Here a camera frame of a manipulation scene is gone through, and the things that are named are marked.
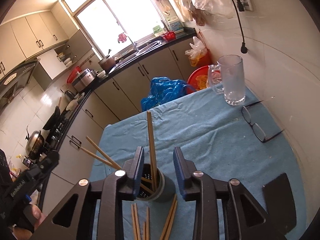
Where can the silver rice cooker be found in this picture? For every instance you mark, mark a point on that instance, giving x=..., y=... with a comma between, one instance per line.
x=84, y=79

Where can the black utensil holder cup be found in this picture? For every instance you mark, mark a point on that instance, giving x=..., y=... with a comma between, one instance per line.
x=164, y=192

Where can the black phone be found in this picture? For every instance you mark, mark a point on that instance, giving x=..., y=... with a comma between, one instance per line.
x=280, y=203

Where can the red small basket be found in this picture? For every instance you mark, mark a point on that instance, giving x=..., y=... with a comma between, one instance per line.
x=168, y=36

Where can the blue table cloth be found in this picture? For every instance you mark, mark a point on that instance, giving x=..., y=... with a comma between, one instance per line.
x=217, y=139

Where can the black eyeglasses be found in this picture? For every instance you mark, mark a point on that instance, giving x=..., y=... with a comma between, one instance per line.
x=257, y=130

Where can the black wok pan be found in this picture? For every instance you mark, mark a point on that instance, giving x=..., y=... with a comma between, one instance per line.
x=52, y=120

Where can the brown cooking pot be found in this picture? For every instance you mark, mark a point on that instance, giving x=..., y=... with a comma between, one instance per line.
x=107, y=63

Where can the person left hand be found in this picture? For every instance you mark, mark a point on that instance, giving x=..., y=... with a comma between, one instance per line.
x=24, y=234

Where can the range hood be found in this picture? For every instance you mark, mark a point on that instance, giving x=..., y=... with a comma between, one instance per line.
x=16, y=81

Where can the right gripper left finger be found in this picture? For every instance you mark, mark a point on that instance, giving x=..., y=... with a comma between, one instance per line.
x=95, y=206

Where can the blue plastic bag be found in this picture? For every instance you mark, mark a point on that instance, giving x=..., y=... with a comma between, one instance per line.
x=163, y=90

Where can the glass beer mug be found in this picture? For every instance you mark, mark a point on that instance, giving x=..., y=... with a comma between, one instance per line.
x=227, y=78

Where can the red plastic basin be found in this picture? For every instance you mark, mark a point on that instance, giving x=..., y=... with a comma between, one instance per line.
x=198, y=80

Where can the wooden chopstick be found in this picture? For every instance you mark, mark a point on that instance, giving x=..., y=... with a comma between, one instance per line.
x=95, y=156
x=137, y=222
x=147, y=223
x=152, y=151
x=144, y=230
x=168, y=218
x=134, y=222
x=171, y=221
x=109, y=159

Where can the red colander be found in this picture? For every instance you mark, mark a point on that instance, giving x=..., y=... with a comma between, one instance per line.
x=73, y=74

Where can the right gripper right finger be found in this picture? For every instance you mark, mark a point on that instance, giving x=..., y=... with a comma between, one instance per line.
x=243, y=216

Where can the steel lidded pot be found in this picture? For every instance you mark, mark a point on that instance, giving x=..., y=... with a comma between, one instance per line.
x=35, y=143

